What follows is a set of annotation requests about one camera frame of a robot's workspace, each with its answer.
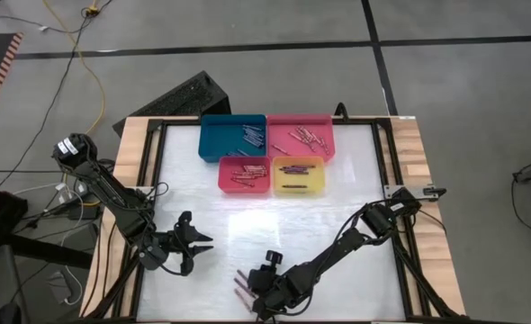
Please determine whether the black computer mouse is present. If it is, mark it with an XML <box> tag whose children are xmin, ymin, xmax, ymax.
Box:
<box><xmin>0</xmin><ymin>301</ymin><xmax>23</xmax><ymax>324</ymax></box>

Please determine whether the white cable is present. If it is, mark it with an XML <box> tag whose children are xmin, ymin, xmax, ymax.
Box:
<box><xmin>60</xmin><ymin>188</ymin><xmax>86</xmax><ymax>307</ymax></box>

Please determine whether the small pink plastic bin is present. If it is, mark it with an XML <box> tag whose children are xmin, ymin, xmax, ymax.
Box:
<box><xmin>217</xmin><ymin>156</ymin><xmax>273</xmax><ymax>195</ymax></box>

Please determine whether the large pink plastic bin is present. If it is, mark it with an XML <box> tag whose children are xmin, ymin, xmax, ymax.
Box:
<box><xmin>266</xmin><ymin>113</ymin><xmax>338</xmax><ymax>163</ymax></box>

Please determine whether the yellow cable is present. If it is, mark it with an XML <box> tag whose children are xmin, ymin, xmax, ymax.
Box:
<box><xmin>42</xmin><ymin>0</ymin><xmax>108</xmax><ymax>136</ymax></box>

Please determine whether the large teal plastic bin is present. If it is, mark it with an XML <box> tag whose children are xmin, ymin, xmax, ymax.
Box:
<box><xmin>197</xmin><ymin>113</ymin><xmax>268</xmax><ymax>164</ymax></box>

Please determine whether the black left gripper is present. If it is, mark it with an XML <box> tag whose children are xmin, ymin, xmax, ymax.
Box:
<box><xmin>169</xmin><ymin>210</ymin><xmax>215</xmax><ymax>276</ymax></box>

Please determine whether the wooden table border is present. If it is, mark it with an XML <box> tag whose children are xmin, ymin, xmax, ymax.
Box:
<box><xmin>79</xmin><ymin>115</ymin><xmax>468</xmax><ymax>319</ymax></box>

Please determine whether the black floor cable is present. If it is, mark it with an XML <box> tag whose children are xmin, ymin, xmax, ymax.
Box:
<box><xmin>0</xmin><ymin>0</ymin><xmax>116</xmax><ymax>190</ymax></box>

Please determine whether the small yellow plastic bin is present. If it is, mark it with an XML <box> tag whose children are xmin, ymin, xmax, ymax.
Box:
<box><xmin>272</xmin><ymin>155</ymin><xmax>327</xmax><ymax>197</ymax></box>

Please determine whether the black keyboard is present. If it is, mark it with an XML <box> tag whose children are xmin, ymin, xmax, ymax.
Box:
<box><xmin>112</xmin><ymin>70</ymin><xmax>232</xmax><ymax>138</ymax></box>

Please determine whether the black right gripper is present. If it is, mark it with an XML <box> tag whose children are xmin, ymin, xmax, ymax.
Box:
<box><xmin>247</xmin><ymin>250</ymin><xmax>294</xmax><ymax>322</ymax></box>

